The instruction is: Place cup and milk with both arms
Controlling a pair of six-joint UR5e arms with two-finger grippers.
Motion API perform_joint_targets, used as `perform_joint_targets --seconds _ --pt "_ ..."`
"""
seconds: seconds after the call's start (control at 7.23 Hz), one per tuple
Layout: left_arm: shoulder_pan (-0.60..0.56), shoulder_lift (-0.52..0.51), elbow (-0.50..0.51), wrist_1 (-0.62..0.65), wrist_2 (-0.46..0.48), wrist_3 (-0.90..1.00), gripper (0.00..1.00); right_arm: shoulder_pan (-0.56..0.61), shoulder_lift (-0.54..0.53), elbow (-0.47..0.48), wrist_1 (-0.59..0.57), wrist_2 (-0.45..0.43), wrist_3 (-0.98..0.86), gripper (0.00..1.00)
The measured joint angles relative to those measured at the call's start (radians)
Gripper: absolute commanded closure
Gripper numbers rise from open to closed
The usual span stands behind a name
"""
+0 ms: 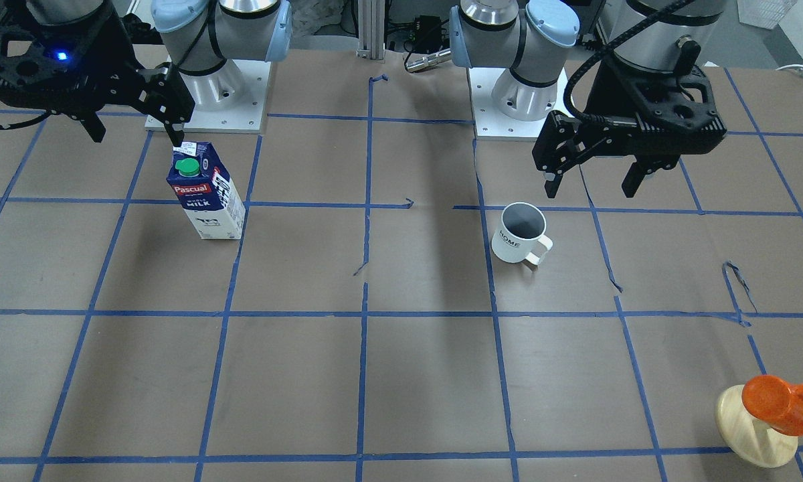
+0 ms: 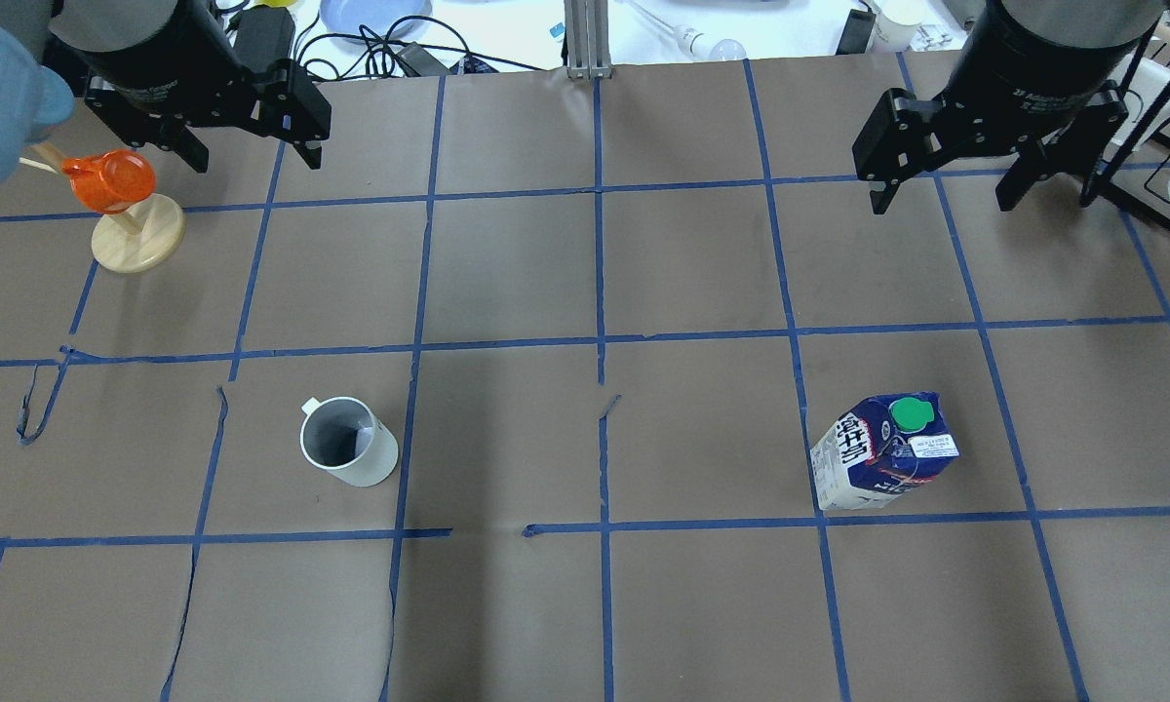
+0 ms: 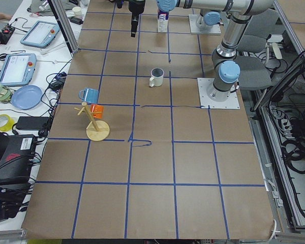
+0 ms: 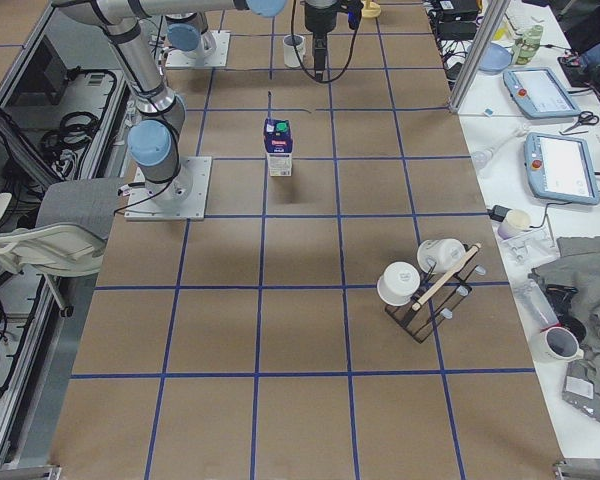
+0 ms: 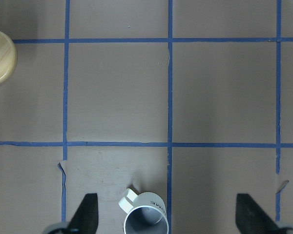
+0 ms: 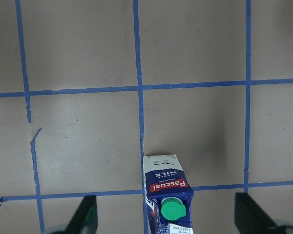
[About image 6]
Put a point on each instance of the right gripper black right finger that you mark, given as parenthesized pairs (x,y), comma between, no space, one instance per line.
(250,218)

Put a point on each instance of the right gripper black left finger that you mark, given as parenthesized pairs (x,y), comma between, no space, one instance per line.
(85,218)

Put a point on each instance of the blue white milk carton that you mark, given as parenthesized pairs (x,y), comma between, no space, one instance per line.
(168,195)

